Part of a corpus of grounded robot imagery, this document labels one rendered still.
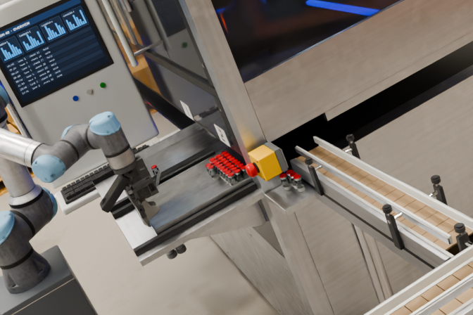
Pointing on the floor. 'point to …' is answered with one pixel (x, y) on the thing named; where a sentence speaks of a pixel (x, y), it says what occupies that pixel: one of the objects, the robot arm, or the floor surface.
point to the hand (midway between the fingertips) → (146, 223)
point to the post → (243, 124)
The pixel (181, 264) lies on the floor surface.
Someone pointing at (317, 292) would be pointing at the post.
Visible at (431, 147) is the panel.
